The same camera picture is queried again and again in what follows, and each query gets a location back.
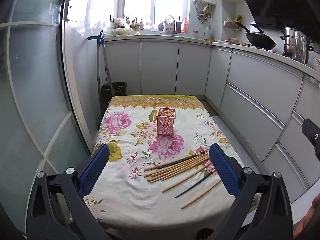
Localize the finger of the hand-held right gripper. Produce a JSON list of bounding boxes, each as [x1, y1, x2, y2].
[[301, 119, 320, 159]]

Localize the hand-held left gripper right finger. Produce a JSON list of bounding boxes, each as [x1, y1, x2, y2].
[[209, 143, 293, 240]]

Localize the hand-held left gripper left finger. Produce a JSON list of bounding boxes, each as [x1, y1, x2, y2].
[[26, 144, 110, 240]]

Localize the pile of wooden chopsticks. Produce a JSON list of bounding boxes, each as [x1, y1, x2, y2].
[[144, 151, 223, 209]]

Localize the pink perforated utensil holder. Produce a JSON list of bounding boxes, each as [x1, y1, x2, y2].
[[156, 107, 177, 137]]

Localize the floral tablecloth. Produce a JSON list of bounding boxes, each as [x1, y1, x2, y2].
[[84, 94, 247, 230]]

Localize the grey kitchen cabinets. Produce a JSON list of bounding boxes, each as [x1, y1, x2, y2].
[[104, 39, 320, 205]]

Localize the black trash bin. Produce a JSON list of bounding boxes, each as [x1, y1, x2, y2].
[[100, 81, 127, 117]]

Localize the steel steamer pot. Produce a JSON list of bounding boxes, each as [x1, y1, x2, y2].
[[280, 27, 314, 65]]

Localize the frosted glass sliding door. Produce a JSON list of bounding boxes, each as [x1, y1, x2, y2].
[[0, 0, 100, 230]]

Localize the black wok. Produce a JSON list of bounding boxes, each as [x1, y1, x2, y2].
[[234, 21, 277, 51]]

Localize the blue-clip broom pole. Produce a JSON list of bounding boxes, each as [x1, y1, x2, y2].
[[99, 30, 114, 90]]

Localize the black range hood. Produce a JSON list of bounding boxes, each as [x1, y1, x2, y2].
[[234, 0, 320, 39]]

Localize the white countertop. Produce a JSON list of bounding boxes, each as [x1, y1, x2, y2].
[[104, 34, 320, 85]]

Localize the row of small ornaments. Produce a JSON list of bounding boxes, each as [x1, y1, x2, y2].
[[125, 16, 153, 30]]

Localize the wicker basket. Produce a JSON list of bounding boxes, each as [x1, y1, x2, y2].
[[164, 15, 176, 32]]

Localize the kitchen window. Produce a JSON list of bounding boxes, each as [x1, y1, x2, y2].
[[112, 0, 190, 30]]

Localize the wall spice rack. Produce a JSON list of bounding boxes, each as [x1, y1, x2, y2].
[[224, 17, 243, 32]]

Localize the brown door handle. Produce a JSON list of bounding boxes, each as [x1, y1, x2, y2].
[[63, 0, 82, 21]]

